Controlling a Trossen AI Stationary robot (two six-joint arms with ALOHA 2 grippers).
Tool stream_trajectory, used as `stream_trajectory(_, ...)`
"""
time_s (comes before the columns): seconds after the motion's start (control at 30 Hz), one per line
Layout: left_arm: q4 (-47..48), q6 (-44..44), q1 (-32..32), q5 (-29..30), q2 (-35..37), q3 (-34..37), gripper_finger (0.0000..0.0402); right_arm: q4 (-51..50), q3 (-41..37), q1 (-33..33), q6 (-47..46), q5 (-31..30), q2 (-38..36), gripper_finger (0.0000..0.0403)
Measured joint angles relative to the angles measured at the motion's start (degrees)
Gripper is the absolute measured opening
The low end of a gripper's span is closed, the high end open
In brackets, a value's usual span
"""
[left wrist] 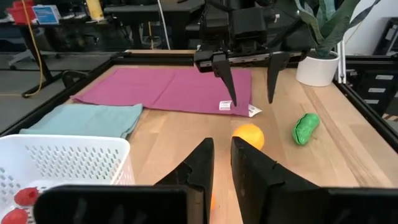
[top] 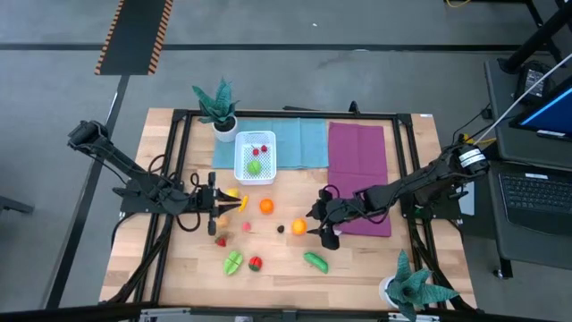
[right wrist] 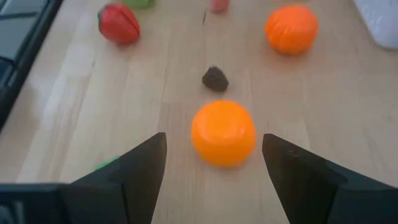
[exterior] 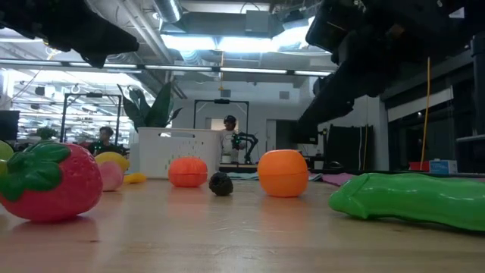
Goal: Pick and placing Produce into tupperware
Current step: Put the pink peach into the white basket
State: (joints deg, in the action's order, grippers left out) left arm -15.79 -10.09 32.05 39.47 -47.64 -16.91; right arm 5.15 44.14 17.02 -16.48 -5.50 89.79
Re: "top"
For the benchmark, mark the large red toy strawberry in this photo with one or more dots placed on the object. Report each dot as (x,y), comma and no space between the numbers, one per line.
(255,264)

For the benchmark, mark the monitor with blue screen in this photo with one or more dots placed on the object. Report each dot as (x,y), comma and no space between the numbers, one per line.
(549,116)

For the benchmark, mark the black mat with striped edges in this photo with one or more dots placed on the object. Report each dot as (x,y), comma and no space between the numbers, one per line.
(134,36)

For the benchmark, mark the purple cloth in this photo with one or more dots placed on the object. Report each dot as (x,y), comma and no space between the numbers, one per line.
(357,152)

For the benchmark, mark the black stand beam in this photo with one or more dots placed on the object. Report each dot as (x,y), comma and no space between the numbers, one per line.
(536,40)

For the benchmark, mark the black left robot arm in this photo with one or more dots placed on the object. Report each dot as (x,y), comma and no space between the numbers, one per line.
(116,156)

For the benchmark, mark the pink toy peach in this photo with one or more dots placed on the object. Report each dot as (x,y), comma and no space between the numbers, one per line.
(246,226)

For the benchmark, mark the black laptop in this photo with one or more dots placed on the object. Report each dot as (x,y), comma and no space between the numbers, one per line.
(536,197)

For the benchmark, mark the green toy starfruit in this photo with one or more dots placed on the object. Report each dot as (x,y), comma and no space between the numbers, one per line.
(233,263)

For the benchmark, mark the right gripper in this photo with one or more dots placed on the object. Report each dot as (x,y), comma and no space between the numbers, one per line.
(342,210)

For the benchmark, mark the artificial plant in white pot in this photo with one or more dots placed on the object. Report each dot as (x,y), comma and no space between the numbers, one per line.
(409,290)
(219,107)

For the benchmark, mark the green cucumber toy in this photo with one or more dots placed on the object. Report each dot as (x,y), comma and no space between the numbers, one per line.
(316,262)

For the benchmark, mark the black metal table frame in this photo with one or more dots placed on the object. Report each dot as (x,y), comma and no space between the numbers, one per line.
(268,114)

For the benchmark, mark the grey chair base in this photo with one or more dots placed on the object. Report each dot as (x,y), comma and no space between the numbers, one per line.
(13,205)

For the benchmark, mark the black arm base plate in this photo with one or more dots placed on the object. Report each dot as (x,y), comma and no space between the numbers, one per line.
(447,212)
(134,208)

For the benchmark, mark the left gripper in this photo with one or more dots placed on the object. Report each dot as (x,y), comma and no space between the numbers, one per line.
(203,199)

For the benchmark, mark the teal cloth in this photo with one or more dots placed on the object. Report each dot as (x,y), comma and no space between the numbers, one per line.
(295,143)

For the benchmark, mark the yellow power plug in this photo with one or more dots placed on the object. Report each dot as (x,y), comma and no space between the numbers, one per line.
(487,141)

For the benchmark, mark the small red toy strawberry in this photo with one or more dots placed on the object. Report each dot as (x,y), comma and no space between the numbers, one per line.
(221,242)

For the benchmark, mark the ridged orange toy tangerine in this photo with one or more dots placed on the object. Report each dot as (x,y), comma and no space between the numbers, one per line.
(266,206)

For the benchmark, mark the white perforated plastic basket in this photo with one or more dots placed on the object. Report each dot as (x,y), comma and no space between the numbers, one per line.
(241,143)

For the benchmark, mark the smooth orange toy orange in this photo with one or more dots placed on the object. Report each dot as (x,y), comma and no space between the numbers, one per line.
(299,226)

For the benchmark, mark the white rod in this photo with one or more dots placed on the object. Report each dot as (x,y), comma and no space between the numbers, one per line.
(518,105)

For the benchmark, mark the beige toy potato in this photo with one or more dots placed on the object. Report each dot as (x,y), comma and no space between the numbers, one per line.
(223,222)

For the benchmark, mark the black power adapter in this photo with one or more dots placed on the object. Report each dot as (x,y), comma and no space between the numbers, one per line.
(532,82)

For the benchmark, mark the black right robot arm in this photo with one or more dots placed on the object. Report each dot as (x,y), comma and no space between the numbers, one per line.
(415,183)

